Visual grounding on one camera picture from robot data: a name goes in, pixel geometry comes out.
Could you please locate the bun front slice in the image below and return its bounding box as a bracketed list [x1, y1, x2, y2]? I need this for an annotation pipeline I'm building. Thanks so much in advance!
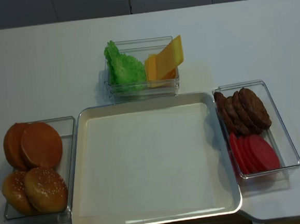
[19, 122, 63, 169]

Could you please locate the bun slice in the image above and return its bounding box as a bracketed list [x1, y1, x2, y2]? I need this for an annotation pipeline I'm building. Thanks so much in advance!
[19, 122, 63, 169]
[3, 123, 29, 171]

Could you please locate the flat orange cheese slice stack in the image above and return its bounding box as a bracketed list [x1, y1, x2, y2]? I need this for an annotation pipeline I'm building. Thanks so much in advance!
[144, 54, 177, 88]

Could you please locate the green lettuce leaf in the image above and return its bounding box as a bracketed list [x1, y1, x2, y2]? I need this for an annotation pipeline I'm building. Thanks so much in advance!
[104, 40, 147, 93]

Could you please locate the clear plastic lettuce cheese container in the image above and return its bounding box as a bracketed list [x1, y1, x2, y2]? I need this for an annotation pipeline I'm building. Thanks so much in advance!
[104, 36, 184, 101]

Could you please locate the leaning orange cheese slice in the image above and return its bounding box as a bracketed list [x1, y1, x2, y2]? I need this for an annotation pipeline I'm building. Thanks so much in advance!
[155, 35, 184, 80]

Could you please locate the white metal serving tray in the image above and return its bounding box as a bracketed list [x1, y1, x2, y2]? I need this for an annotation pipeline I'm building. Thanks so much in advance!
[72, 92, 242, 224]

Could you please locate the white parchment paper sheet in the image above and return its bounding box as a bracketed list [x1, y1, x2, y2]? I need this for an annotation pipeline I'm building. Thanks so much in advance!
[80, 103, 215, 217]

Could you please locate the brown meat patty rear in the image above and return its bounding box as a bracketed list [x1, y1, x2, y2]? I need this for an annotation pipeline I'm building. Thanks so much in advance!
[213, 92, 238, 134]

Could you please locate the brown meat patty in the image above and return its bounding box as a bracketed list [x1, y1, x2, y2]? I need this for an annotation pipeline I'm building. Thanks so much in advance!
[213, 92, 238, 134]
[232, 91, 263, 135]
[224, 96, 251, 136]
[239, 87, 272, 129]

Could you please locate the clear plastic bun container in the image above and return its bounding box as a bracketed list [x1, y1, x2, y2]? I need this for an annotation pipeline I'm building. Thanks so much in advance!
[3, 117, 76, 224]

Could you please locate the red tomato slice rear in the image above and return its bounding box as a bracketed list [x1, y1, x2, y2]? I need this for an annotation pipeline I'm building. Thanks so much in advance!
[229, 132, 249, 174]

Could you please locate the red tomato slice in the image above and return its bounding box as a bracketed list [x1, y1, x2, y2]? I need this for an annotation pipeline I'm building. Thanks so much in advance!
[244, 136, 261, 173]
[229, 132, 249, 174]
[247, 135, 281, 171]
[237, 137, 254, 174]

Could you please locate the brown meat patty front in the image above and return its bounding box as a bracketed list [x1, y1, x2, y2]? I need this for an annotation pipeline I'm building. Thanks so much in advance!
[239, 87, 272, 129]

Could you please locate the clear plastic patty tomato container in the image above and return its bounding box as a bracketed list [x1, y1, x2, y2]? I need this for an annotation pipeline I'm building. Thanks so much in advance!
[212, 80, 300, 180]

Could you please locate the red tomato slice front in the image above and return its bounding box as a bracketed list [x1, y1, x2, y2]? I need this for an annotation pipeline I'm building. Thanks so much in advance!
[247, 135, 281, 171]

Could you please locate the sesame top bun front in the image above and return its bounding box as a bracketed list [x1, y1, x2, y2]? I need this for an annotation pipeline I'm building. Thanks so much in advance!
[24, 167, 68, 213]

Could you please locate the sesame bun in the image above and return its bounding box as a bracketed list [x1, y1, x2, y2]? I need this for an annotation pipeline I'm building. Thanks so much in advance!
[2, 171, 38, 216]
[24, 167, 68, 213]

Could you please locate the bottom bun rear slice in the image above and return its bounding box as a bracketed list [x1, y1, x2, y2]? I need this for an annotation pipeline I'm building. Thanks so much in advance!
[3, 123, 29, 171]

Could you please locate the sesame top bun rear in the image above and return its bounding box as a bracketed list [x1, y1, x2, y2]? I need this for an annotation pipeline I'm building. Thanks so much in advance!
[2, 171, 38, 216]

